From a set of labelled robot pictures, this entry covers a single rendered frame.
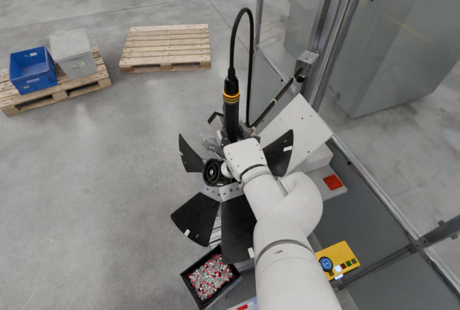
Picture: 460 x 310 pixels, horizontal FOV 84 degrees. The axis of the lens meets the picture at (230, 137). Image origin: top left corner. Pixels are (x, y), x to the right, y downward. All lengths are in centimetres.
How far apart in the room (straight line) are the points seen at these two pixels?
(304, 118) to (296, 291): 93
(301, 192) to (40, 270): 232
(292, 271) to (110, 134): 286
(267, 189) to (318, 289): 33
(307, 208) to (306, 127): 67
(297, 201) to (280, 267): 19
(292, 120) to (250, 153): 55
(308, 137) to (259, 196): 58
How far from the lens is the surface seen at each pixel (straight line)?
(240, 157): 67
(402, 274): 165
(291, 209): 49
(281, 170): 86
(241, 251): 102
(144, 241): 234
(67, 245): 258
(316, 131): 112
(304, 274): 33
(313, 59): 124
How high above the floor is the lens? 214
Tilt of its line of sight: 51 degrees down
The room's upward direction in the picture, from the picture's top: straight up
